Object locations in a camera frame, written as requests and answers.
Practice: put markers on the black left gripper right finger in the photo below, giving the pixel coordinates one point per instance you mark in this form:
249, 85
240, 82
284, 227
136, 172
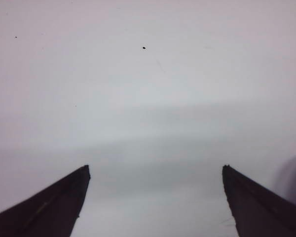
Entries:
257, 211

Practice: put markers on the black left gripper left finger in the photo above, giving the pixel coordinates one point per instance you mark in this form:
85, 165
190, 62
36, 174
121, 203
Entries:
51, 212

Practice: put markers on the blue round plate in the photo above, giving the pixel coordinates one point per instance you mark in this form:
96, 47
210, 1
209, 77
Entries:
285, 181

